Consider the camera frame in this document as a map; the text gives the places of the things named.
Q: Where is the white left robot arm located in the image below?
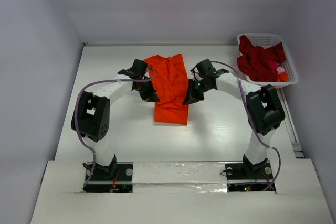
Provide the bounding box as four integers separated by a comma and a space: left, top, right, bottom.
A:
71, 59, 160, 181

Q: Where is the orange t shirt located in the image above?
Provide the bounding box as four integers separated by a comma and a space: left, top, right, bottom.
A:
144, 54, 188, 125

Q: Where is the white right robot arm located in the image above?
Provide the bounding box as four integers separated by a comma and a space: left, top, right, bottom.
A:
183, 59, 286, 180

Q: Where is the metal rail right table edge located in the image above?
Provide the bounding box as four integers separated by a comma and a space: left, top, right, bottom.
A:
277, 89, 305, 159

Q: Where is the dark red t shirt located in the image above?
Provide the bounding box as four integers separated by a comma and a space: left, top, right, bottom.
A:
237, 35, 287, 82

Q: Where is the pink cloth in basket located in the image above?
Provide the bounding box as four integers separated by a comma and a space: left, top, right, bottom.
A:
268, 60, 285, 75

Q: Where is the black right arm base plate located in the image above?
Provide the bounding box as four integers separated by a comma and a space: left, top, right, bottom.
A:
221, 161, 276, 193

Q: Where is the small orange cloth in basket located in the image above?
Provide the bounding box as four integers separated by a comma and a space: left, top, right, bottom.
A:
277, 72, 289, 82

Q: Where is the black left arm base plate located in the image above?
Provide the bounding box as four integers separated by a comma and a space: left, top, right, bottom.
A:
83, 162, 133, 193

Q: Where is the white plastic basket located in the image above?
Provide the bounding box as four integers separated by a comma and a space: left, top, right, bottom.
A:
237, 33, 298, 88

